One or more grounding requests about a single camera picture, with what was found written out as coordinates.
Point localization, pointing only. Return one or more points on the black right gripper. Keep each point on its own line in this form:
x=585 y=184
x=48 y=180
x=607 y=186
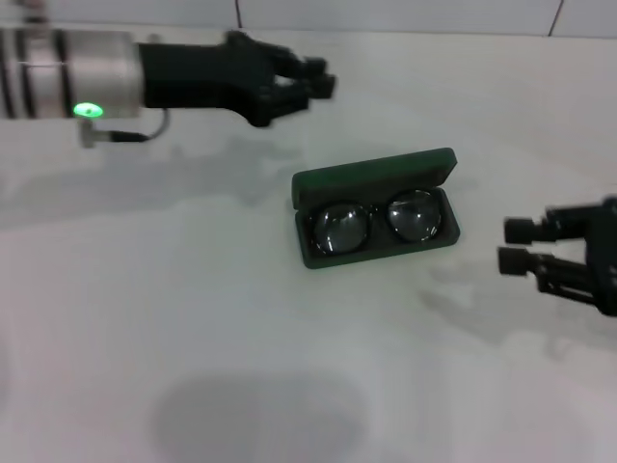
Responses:
x=605 y=260

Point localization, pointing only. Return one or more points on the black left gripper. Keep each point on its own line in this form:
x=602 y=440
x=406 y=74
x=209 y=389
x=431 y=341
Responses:
x=202 y=82

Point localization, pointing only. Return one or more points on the green glasses case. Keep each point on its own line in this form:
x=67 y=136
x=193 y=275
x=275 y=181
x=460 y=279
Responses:
x=376 y=169

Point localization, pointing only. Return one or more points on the black glasses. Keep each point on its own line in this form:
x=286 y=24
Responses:
x=337 y=231

